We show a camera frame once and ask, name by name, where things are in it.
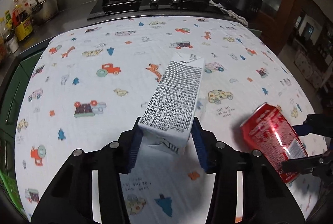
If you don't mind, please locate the steel pressure cooker pot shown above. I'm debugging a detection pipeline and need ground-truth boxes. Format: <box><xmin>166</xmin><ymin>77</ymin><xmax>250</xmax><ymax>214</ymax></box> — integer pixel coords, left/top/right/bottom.
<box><xmin>31</xmin><ymin>0</ymin><xmax>59</xmax><ymax>25</ymax></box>

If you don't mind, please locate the white rag on counter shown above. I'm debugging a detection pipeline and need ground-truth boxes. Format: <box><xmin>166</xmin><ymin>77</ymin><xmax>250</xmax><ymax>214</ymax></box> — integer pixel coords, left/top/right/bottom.
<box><xmin>209</xmin><ymin>0</ymin><xmax>248</xmax><ymax>27</ymax></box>

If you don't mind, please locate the green plastic mesh basket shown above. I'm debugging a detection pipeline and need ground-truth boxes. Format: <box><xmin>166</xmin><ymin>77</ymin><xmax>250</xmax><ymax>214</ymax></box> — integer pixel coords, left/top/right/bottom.
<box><xmin>0</xmin><ymin>171</ymin><xmax>26</xmax><ymax>218</ymax></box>

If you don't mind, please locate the small white seasoning jar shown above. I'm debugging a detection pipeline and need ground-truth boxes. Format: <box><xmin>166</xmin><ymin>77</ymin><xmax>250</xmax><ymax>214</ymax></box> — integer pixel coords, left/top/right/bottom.
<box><xmin>6</xmin><ymin>34</ymin><xmax>19</xmax><ymax>53</ymax></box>

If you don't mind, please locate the white milk carton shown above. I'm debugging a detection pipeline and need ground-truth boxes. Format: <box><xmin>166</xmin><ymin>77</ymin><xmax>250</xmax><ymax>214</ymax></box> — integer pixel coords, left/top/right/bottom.
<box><xmin>138</xmin><ymin>51</ymin><xmax>205</xmax><ymax>155</ymax></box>

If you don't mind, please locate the black gas stove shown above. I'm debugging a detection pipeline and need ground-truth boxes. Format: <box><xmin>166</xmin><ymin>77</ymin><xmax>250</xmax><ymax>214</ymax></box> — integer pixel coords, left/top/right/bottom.
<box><xmin>87</xmin><ymin>0</ymin><xmax>227</xmax><ymax>20</ymax></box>

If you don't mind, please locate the red cola can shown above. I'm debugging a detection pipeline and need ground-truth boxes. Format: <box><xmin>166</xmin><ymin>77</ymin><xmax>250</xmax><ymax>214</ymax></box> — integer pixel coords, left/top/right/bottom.
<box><xmin>240</xmin><ymin>102</ymin><xmax>308</xmax><ymax>183</ymax></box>

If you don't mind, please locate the white cartoon print tablecloth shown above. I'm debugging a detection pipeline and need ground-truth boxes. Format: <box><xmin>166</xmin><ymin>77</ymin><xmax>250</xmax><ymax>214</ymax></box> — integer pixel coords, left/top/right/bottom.
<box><xmin>15</xmin><ymin>16</ymin><xmax>314</xmax><ymax>223</ymax></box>

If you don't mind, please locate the yellow label sauce jar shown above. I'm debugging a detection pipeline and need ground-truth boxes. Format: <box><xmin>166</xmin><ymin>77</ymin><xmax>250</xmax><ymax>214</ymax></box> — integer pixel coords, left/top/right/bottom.
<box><xmin>12</xmin><ymin>4</ymin><xmax>33</xmax><ymax>42</ymax></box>

